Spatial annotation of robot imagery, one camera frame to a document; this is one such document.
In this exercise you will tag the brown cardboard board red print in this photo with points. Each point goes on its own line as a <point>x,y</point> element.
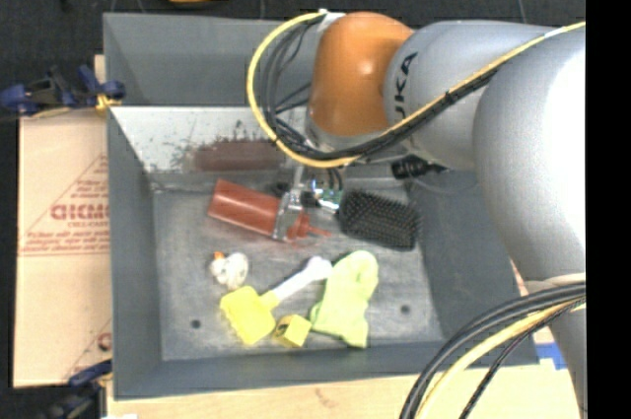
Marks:
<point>59,190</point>

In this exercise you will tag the black cylinder on white bracket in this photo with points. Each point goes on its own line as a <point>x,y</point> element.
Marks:
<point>410,168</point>

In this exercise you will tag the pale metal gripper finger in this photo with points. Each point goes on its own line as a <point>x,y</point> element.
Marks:
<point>284,230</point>
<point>293,204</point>

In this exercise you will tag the white toy duck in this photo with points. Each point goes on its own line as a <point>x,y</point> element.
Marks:
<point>231,270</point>

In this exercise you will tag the red-brown squeeze bottle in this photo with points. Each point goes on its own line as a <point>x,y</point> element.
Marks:
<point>244,207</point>

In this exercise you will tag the yellow-green cloth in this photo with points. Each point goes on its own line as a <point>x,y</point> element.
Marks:
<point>347,301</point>

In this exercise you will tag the grey metal bin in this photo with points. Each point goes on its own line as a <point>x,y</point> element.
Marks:
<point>148,259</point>

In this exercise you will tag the small yellow block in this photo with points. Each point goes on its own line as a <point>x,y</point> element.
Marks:
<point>293,331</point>

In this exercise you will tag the black hairbrush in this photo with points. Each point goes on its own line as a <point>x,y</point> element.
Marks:
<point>378,220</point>

